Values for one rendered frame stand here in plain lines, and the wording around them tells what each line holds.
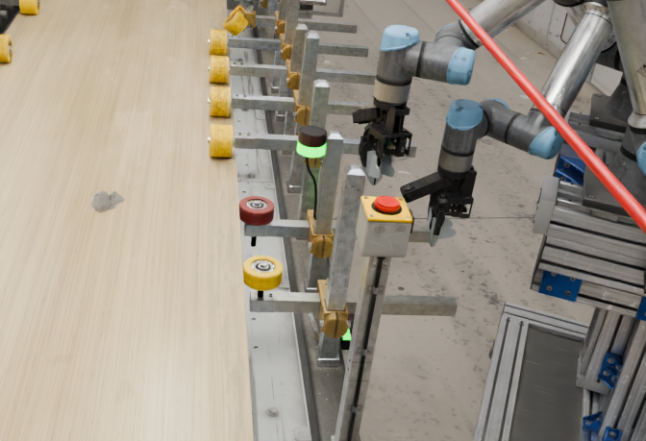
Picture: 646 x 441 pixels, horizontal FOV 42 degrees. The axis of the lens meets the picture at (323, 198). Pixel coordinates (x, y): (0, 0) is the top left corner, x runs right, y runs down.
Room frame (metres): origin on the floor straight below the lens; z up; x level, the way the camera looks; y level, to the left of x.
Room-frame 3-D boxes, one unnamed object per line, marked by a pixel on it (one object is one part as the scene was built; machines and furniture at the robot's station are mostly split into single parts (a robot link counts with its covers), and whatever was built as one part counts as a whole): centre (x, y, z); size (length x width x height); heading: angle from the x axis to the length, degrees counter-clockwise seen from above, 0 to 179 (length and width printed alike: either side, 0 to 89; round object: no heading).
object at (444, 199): (1.73, -0.29, 0.97); 0.09 x 0.08 x 0.12; 100
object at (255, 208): (1.65, 0.15, 0.85); 0.08 x 0.08 x 0.11
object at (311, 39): (2.13, 0.08, 0.93); 0.04 x 0.04 x 0.48; 10
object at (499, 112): (1.80, -0.36, 1.12); 0.11 x 0.11 x 0.08; 52
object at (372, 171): (1.66, -0.10, 1.02); 0.06 x 0.03 x 0.09; 31
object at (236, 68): (2.42, 0.12, 0.95); 0.50 x 0.04 x 0.04; 100
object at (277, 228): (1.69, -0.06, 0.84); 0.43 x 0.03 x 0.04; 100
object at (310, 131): (1.63, 0.04, 1.01); 0.06 x 0.06 x 0.22; 10
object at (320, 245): (1.66, 0.00, 0.85); 0.14 x 0.06 x 0.05; 10
